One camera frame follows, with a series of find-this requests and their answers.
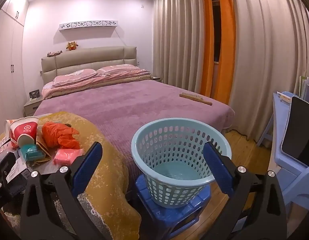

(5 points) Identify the pink and yellow packet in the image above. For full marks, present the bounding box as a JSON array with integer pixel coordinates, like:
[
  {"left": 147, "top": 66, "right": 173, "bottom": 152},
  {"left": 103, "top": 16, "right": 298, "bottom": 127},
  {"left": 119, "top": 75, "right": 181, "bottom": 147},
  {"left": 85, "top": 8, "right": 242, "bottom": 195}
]
[{"left": 0, "top": 136, "right": 12, "bottom": 155}]

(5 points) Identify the pink pillow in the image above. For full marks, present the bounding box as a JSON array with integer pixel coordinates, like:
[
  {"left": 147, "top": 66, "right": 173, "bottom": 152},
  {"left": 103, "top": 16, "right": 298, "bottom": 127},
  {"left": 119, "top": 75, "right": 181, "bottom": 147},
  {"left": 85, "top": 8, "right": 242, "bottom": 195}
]
[
  {"left": 96, "top": 64, "right": 141, "bottom": 75},
  {"left": 53, "top": 69, "right": 100, "bottom": 83}
]

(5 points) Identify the yellow plush blanket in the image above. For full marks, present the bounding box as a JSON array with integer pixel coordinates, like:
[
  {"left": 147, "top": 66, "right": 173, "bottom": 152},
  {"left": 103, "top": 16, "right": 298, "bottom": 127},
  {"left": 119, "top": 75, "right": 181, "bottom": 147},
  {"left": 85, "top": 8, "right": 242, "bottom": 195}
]
[{"left": 0, "top": 111, "right": 141, "bottom": 240}]

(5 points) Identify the red and white paper cup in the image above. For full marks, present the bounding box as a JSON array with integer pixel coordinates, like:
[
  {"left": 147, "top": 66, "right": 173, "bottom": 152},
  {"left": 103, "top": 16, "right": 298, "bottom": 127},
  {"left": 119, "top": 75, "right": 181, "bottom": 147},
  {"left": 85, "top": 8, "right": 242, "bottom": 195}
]
[{"left": 4, "top": 116, "right": 39, "bottom": 148}]

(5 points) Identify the teal tissue pack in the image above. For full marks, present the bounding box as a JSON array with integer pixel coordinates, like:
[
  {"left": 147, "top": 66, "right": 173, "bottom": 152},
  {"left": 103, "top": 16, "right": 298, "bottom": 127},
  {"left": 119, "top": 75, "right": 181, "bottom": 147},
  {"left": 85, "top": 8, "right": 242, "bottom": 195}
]
[{"left": 19, "top": 144, "right": 45, "bottom": 161}]

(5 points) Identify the blue plastic stool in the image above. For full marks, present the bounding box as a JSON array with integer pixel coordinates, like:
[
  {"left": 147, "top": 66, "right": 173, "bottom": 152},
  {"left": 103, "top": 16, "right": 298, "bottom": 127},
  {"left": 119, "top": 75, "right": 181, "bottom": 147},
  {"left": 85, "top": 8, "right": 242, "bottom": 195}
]
[{"left": 134, "top": 174, "right": 212, "bottom": 240}]

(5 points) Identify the stack of books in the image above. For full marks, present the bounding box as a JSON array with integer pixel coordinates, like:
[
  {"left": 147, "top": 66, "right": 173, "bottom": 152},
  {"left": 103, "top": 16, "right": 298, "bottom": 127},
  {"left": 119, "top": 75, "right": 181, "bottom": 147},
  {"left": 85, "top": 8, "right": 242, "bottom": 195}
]
[{"left": 298, "top": 76, "right": 309, "bottom": 103}]

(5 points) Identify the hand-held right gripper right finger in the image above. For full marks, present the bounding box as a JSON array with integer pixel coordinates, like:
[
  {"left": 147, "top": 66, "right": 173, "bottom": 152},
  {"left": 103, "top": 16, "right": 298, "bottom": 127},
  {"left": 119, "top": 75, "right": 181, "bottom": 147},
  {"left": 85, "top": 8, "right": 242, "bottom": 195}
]
[{"left": 203, "top": 141, "right": 287, "bottom": 240}]

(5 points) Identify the beige curtain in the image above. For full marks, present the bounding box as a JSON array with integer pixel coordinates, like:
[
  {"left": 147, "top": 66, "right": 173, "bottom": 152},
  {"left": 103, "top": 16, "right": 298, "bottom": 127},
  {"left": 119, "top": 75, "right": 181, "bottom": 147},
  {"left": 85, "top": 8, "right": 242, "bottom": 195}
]
[
  {"left": 228, "top": 0, "right": 309, "bottom": 143},
  {"left": 152, "top": 0, "right": 210, "bottom": 97}
]

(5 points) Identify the tan cardboard piece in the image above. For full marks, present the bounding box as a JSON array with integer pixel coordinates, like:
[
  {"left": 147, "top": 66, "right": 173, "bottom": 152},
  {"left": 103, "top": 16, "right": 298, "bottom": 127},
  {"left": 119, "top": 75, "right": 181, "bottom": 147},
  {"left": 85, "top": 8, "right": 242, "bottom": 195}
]
[{"left": 36, "top": 130, "right": 56, "bottom": 160}]

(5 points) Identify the blue plastic chair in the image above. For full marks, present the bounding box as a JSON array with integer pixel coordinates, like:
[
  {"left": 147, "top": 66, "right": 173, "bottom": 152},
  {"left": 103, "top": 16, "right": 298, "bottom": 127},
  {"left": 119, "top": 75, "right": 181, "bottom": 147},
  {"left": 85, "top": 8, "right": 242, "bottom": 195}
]
[{"left": 275, "top": 155, "right": 309, "bottom": 205}]

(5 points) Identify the wooden bed brush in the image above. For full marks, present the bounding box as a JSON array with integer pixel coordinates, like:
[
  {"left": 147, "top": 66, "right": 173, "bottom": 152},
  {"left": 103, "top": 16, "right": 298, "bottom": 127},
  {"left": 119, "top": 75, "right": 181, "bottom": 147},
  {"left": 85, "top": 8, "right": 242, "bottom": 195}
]
[{"left": 179, "top": 93, "right": 212, "bottom": 106}]

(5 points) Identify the beige padded headboard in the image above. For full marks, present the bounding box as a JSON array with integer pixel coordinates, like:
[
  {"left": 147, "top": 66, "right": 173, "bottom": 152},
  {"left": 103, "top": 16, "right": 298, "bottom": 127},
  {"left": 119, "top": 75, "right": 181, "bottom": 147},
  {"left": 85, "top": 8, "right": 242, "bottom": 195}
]
[{"left": 41, "top": 46, "right": 138, "bottom": 85}]

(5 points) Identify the pink tissue pack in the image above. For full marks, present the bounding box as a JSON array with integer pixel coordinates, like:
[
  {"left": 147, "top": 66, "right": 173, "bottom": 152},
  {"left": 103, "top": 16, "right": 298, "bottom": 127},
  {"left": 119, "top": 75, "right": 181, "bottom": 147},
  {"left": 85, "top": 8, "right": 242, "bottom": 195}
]
[{"left": 54, "top": 148, "right": 84, "bottom": 166}]

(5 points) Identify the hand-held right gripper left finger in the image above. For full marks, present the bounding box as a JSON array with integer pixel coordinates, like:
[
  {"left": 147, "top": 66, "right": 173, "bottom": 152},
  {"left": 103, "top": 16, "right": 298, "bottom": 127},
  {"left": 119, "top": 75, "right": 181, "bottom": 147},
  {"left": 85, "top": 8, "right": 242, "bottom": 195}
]
[{"left": 19, "top": 141, "right": 112, "bottom": 240}]

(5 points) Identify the black tablet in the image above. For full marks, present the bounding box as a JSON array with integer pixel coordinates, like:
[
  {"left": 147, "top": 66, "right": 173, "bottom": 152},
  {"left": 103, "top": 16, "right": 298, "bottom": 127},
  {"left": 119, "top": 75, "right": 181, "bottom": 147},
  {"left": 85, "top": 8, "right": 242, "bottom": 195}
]
[{"left": 280, "top": 96, "right": 309, "bottom": 167}]

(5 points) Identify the dark window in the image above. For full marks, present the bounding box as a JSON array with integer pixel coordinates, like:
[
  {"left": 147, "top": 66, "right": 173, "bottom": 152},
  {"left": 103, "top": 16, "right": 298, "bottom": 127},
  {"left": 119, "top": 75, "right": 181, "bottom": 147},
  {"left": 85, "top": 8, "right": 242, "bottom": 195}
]
[{"left": 211, "top": 0, "right": 221, "bottom": 63}]

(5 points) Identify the orange plastic bag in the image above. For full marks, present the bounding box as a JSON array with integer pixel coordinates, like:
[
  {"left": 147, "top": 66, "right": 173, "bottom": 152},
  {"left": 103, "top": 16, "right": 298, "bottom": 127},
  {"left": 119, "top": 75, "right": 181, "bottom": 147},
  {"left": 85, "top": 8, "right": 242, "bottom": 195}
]
[{"left": 41, "top": 122, "right": 80, "bottom": 150}]

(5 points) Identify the white printed packet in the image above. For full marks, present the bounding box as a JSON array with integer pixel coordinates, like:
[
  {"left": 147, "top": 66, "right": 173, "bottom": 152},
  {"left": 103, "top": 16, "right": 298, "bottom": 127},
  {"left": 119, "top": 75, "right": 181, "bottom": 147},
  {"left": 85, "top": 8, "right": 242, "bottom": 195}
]
[{"left": 6, "top": 159, "right": 32, "bottom": 180}]

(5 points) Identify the light blue plastic basket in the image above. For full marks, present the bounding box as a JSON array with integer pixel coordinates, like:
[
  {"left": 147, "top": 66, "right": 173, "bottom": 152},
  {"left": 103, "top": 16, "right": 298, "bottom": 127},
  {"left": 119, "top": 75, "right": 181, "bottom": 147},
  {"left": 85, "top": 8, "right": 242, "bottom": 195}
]
[{"left": 131, "top": 124, "right": 232, "bottom": 208}]

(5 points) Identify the folded pink quilt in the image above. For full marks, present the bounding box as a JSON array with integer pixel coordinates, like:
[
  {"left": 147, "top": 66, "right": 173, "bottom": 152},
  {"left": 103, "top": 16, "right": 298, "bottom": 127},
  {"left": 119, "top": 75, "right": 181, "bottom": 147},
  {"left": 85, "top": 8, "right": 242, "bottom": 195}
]
[{"left": 42, "top": 69, "right": 152, "bottom": 99}]

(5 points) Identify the purple bedspread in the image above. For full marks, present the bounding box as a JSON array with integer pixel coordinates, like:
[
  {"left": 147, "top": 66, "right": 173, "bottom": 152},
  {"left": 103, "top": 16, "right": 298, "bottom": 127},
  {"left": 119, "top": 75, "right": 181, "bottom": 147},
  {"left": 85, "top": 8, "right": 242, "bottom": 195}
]
[{"left": 34, "top": 79, "right": 235, "bottom": 188}]

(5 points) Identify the white wardrobe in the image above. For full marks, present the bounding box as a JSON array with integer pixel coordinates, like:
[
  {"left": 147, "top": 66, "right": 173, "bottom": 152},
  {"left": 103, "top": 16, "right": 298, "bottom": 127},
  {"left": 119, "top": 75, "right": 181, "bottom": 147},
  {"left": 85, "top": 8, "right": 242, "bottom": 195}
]
[{"left": 0, "top": 0, "right": 30, "bottom": 140}]

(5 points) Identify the orange curtain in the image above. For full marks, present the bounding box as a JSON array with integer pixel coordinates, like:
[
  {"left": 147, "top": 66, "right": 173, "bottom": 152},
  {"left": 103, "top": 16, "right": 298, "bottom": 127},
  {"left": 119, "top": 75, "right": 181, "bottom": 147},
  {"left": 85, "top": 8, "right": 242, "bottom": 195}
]
[{"left": 217, "top": 0, "right": 237, "bottom": 105}]

